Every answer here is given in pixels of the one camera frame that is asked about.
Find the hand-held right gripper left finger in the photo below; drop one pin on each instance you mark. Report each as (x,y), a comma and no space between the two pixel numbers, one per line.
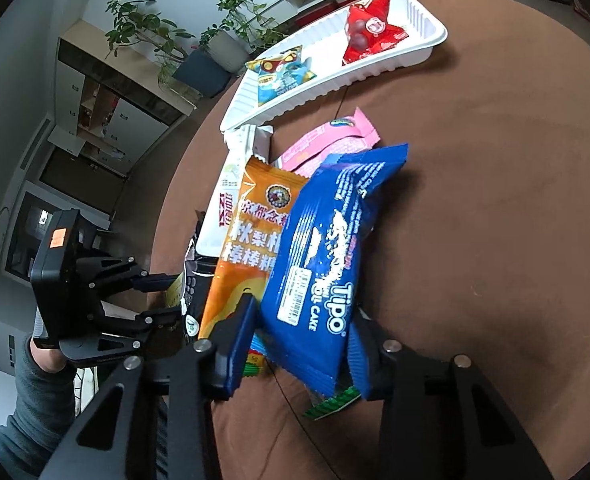
(237,355)

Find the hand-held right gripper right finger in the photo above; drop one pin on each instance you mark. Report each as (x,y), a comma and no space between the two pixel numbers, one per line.
(362,365)

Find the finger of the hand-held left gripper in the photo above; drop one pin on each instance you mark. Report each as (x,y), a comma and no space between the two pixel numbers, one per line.
(160,280)
(162,317)

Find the golden snack packet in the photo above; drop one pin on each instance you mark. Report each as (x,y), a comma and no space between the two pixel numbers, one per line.
(175,292)

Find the black snack packet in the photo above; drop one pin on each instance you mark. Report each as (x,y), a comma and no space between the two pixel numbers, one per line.
(195,285)

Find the orange candy packet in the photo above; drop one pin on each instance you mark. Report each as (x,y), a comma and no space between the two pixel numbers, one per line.
(250,240)

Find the blue cake packet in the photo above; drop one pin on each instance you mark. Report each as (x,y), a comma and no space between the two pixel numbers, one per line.
(325,240)

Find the white plastic tray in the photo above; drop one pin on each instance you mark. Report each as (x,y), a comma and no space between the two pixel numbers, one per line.
(325,45)

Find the person's left forearm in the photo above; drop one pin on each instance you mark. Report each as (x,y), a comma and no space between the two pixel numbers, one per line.
(30,410)

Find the green edged snack packet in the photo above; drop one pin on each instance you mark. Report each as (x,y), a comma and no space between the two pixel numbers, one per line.
(332,404)

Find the white snack packet red print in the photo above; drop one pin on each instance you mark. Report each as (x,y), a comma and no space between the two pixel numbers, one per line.
(235,170)

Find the wooden white cabinet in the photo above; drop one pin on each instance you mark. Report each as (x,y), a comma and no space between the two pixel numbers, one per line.
(125,90)

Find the pink snack packet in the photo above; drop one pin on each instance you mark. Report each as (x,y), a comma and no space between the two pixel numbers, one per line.
(320,145)

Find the dark blue planter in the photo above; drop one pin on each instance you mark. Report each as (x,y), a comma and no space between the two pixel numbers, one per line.
(202,72)

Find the small blue yellow snack packet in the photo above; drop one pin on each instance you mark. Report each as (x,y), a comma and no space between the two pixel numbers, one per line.
(280,77)

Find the grey planter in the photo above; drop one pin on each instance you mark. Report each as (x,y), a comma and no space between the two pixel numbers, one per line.
(230,50)

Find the tall leafy potted plant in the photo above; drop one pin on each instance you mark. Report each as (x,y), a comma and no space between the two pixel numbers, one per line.
(140,25)

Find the trailing vine plant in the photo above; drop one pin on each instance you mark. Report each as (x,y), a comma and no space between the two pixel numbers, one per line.
(247,15)

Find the red chocolate ball snack packet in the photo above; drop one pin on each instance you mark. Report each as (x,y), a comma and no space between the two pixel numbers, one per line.
(375,35)

